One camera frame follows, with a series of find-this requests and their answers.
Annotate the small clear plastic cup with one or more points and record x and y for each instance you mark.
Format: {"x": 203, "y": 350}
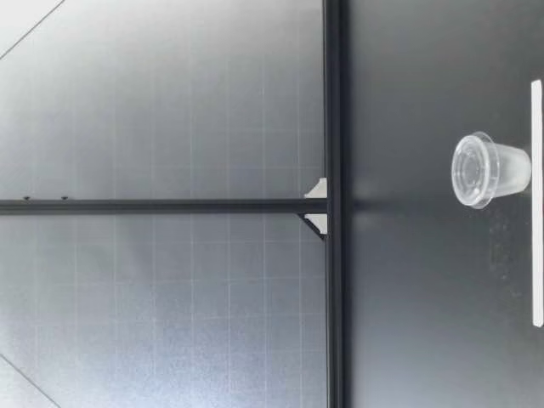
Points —
{"x": 503, "y": 170}

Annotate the black frame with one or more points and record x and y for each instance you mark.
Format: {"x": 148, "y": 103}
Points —
{"x": 333, "y": 297}

